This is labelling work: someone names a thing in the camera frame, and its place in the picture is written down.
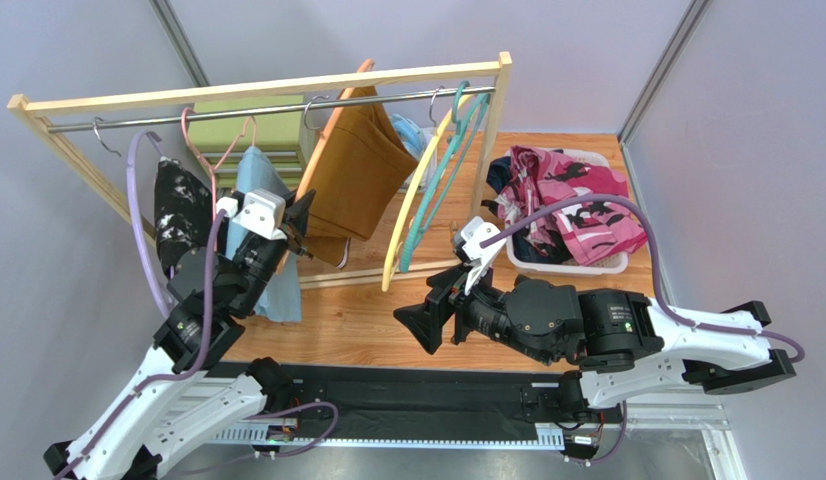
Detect pink camouflage trousers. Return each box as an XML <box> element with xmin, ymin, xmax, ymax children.
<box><xmin>482</xmin><ymin>145</ymin><xmax>647</xmax><ymax>266</ymax></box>

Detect pink clothes hanger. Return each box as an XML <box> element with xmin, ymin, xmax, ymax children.
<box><xmin>180</xmin><ymin>107</ymin><xmax>258</xmax><ymax>217</ymax></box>

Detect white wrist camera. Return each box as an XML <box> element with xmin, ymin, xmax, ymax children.
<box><xmin>451</xmin><ymin>216</ymin><xmax>507</xmax><ymax>295</ymax></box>
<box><xmin>215</xmin><ymin>189</ymin><xmax>286</xmax><ymax>241</ymax></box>

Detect teal clothes hanger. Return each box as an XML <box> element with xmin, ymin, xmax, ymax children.
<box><xmin>398</xmin><ymin>81</ymin><xmax>491</xmax><ymax>274</ymax></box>

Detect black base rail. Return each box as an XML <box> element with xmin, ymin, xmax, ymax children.
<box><xmin>162</xmin><ymin>359</ymin><xmax>627</xmax><ymax>449</ymax></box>

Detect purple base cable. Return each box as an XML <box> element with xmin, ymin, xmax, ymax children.
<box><xmin>226</xmin><ymin>401</ymin><xmax>339</xmax><ymax>461</ymax></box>

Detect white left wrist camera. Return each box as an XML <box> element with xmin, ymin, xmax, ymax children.
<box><xmin>215</xmin><ymin>189</ymin><xmax>286</xmax><ymax>241</ymax></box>

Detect black white patterned trousers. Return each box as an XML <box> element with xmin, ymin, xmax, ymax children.
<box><xmin>154</xmin><ymin>156</ymin><xmax>212</xmax><ymax>278</ymax></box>

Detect steel hanging rod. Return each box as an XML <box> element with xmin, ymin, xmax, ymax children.
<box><xmin>47</xmin><ymin>86</ymin><xmax>496</xmax><ymax>134</ymax></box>

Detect yellow clothes hanger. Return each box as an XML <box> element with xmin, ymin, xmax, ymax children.
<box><xmin>380</xmin><ymin>86</ymin><xmax>478</xmax><ymax>293</ymax></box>

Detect green box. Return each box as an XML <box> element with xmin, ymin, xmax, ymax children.
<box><xmin>189</xmin><ymin>95</ymin><xmax>315</xmax><ymax>193</ymax></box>

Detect light blue trousers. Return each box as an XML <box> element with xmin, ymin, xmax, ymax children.
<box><xmin>225</xmin><ymin>146</ymin><xmax>302</xmax><ymax>323</ymax></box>

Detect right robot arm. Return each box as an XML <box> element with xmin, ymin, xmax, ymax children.
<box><xmin>393</xmin><ymin>265</ymin><xmax>796</xmax><ymax>424</ymax></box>

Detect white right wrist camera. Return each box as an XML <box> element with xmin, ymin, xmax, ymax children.
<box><xmin>451</xmin><ymin>216</ymin><xmax>507</xmax><ymax>295</ymax></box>

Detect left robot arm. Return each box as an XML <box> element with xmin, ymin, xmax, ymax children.
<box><xmin>44</xmin><ymin>189</ymin><xmax>314</xmax><ymax>479</ymax></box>

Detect dark blue jeans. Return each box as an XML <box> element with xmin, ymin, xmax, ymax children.
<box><xmin>487</xmin><ymin>156</ymin><xmax>573</xmax><ymax>265</ymax></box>

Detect white plastic laundry basket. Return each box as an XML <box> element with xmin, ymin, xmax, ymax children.
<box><xmin>505</xmin><ymin>148</ymin><xmax>629</xmax><ymax>277</ymax></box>

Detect brown trousers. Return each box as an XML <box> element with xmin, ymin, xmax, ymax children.
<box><xmin>297</xmin><ymin>103</ymin><xmax>418</xmax><ymax>269</ymax></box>

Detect wooden clothes rack frame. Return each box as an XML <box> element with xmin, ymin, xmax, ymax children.
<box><xmin>7</xmin><ymin>52</ymin><xmax>513</xmax><ymax>292</ymax></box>

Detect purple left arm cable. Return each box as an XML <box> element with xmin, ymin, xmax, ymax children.
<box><xmin>52</xmin><ymin>209</ymin><xmax>229</xmax><ymax>480</ymax></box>

